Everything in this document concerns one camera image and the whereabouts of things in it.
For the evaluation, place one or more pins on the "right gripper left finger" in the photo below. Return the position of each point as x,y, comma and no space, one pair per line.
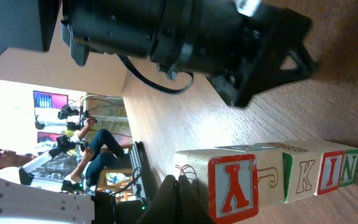
162,209

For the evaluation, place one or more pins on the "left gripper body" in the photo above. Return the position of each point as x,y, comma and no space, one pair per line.
213,38

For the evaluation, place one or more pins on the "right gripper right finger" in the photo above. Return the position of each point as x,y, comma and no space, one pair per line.
190,209

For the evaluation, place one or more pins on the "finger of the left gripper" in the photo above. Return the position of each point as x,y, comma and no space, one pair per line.
282,57

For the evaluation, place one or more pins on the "wooden block red corner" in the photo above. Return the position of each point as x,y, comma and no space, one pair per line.
225,181

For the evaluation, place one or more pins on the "wooden block blue corner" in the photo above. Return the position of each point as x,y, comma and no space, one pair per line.
269,170

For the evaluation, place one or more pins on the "plain wooden picture block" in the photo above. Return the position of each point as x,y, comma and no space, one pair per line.
300,168

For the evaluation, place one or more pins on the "wooden block red side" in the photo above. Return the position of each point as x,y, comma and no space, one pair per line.
348,165

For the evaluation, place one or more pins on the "wooden block green side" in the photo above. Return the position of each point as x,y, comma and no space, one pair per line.
316,167

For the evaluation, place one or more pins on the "background robot arm rig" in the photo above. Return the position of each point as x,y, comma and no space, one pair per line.
71,118

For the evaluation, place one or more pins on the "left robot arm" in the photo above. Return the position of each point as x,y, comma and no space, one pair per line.
117,27

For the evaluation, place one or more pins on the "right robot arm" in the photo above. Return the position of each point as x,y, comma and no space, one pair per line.
24,204

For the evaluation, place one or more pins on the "wooden chair in background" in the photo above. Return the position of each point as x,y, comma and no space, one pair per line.
114,178

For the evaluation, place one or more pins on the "seated person in background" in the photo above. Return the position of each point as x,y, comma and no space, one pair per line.
103,152

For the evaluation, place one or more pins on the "pink monitor screen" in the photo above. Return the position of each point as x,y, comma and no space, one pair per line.
49,100

